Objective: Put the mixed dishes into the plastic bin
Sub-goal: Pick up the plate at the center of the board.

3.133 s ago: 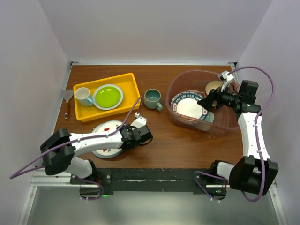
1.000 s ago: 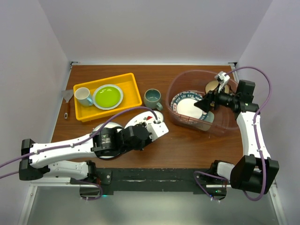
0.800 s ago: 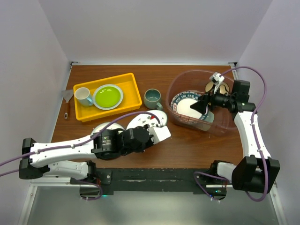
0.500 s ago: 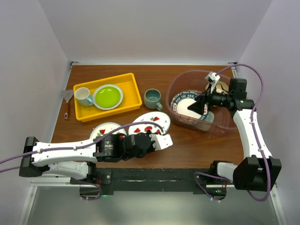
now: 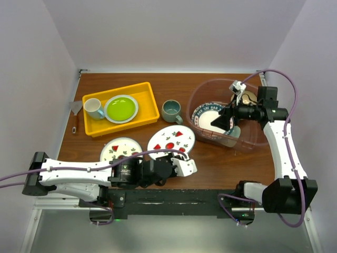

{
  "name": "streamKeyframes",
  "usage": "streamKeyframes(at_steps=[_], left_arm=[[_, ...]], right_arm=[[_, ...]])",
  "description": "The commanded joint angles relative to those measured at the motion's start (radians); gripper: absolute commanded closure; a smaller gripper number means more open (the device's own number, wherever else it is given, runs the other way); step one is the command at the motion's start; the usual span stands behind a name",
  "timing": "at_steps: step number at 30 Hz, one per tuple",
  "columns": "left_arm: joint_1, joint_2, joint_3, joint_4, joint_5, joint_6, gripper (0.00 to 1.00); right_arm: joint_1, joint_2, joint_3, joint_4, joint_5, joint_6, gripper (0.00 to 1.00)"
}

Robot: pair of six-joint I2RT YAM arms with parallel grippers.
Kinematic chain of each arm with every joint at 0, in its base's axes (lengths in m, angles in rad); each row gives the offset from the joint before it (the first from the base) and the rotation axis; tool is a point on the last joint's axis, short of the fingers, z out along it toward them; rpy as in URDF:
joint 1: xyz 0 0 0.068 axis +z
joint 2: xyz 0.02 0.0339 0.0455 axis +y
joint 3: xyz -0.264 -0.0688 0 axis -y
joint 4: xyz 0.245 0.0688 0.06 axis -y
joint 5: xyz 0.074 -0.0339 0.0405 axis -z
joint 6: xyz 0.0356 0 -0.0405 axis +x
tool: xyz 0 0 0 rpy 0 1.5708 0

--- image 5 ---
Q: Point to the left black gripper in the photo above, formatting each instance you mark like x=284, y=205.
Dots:
x=169, y=156

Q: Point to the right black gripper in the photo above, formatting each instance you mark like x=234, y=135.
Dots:
x=223, y=121

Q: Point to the light-blue bottom plate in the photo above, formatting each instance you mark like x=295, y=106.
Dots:
x=205, y=122

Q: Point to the light-teal divided rectangular dish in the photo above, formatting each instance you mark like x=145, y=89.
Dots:
x=229, y=138

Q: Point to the brown floral cream-inside bowl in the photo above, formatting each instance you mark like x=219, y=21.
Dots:
x=248, y=98

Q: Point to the white watermelon plate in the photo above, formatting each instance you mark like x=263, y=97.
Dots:
x=120, y=148
x=176, y=137

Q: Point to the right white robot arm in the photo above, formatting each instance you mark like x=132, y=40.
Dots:
x=292, y=191

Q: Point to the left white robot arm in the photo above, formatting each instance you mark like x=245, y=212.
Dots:
x=89, y=181

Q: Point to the clear pink plastic bin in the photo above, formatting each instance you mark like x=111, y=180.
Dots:
x=217, y=90

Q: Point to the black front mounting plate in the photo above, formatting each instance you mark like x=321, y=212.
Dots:
x=169, y=202

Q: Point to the teal speckled ceramic mug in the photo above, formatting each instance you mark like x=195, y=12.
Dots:
x=171, y=112

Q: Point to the yellow plastic tray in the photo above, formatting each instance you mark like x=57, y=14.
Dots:
x=147, y=109

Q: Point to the light-blue scalloped plate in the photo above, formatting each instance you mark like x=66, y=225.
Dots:
x=125, y=121

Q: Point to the green plate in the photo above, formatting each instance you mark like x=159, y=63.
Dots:
x=120, y=109

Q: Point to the white light-blue mug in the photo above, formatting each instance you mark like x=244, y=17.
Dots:
x=94, y=109

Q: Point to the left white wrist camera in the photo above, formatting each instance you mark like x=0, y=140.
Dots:
x=183, y=167

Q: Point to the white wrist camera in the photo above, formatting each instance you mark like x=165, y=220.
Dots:
x=238, y=88
x=183, y=167

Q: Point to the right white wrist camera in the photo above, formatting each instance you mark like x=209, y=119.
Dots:
x=238, y=88

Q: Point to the metal scraper wooden handle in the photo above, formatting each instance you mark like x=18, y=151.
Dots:
x=75, y=107

